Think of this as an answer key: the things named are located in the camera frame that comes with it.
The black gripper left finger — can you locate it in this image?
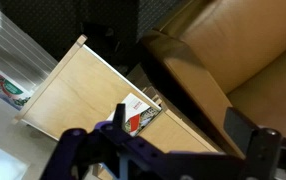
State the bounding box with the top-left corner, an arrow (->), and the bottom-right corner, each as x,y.
113,103 -> 126,129

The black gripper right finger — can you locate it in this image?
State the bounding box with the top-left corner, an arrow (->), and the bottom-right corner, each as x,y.
223,107 -> 259,155

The open top wooden drawer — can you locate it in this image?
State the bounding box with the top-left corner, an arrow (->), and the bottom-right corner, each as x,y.
15,35 -> 157,140

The white red brochure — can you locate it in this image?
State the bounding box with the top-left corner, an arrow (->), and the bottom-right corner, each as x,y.
106,92 -> 163,138

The light wood nightstand cabinet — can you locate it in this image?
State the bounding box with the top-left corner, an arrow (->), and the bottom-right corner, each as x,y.
92,63 -> 224,180

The brown leather armchair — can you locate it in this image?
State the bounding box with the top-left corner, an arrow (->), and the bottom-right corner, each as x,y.
140,0 -> 286,154

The white wall radiator heater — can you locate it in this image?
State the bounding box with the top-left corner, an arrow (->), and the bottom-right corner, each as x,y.
0,0 -> 59,93

